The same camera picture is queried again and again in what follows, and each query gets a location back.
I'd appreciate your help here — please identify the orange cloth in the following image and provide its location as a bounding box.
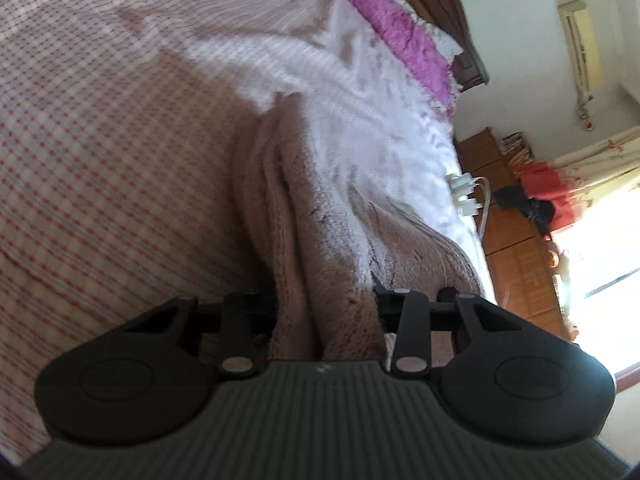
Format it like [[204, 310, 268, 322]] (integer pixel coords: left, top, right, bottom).
[[515, 160, 586, 233]]

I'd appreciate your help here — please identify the pink knit cardigan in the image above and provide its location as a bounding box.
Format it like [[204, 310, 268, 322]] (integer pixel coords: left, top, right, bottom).
[[230, 92, 486, 361]]

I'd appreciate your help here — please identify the black cloth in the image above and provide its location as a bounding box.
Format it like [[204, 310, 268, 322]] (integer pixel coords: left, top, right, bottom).
[[492, 185, 556, 236]]

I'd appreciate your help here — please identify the white frilled pillow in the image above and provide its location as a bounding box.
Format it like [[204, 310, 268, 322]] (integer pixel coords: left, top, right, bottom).
[[385, 0, 465, 58]]

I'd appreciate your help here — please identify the floral curtain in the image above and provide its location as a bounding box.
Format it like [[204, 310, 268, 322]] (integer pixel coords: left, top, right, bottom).
[[550, 127, 640, 201]]

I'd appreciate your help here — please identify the power strip with chargers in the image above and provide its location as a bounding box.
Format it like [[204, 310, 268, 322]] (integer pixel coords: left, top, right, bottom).
[[446, 172, 483, 218]]

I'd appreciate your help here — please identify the checkered bedspread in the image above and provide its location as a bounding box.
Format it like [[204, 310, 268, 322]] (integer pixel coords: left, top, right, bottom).
[[0, 0, 488, 461]]

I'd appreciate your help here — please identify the dark wooden headboard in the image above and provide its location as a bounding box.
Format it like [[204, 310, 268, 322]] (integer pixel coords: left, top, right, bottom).
[[362, 0, 491, 93]]

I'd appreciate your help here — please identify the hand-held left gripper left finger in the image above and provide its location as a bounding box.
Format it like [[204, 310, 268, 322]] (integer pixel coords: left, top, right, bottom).
[[120, 291, 277, 381]]

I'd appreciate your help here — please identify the purple quilt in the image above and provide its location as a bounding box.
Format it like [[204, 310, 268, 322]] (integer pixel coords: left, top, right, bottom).
[[310, 0, 463, 116]]

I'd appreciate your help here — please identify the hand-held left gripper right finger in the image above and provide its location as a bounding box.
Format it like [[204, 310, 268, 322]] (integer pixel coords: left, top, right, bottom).
[[372, 285, 522, 381]]

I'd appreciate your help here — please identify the wooden dresser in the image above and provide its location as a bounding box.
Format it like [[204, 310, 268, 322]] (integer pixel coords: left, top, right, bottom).
[[452, 127, 576, 341]]

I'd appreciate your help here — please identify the wall air conditioner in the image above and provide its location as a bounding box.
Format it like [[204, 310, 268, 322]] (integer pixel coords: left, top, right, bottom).
[[557, 0, 606, 93]]

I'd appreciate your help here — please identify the row of books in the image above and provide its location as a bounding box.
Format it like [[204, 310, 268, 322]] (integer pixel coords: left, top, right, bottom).
[[500, 131, 533, 166]]

